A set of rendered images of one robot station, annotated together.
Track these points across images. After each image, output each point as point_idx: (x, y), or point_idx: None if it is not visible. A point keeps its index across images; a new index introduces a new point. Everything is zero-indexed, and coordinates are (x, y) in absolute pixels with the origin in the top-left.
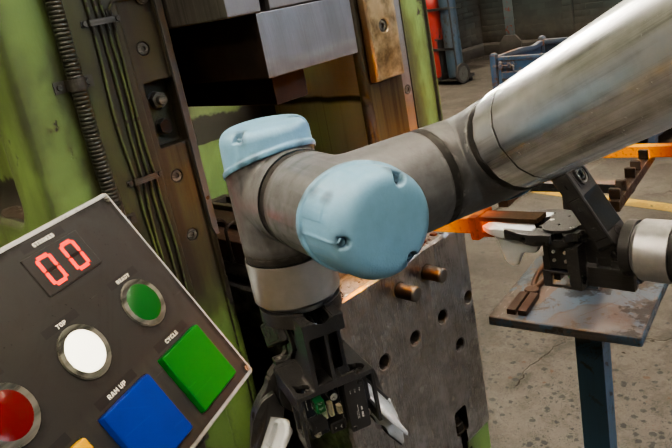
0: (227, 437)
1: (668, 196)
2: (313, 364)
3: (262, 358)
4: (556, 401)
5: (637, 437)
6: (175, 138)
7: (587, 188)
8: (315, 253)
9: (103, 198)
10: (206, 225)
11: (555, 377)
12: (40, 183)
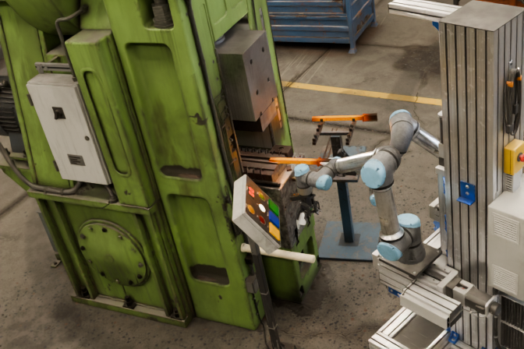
0: None
1: (362, 85)
2: (311, 202)
3: None
4: (325, 202)
5: (357, 210)
6: (231, 148)
7: (345, 155)
8: (318, 188)
9: (246, 175)
10: (241, 170)
11: (323, 192)
12: (216, 170)
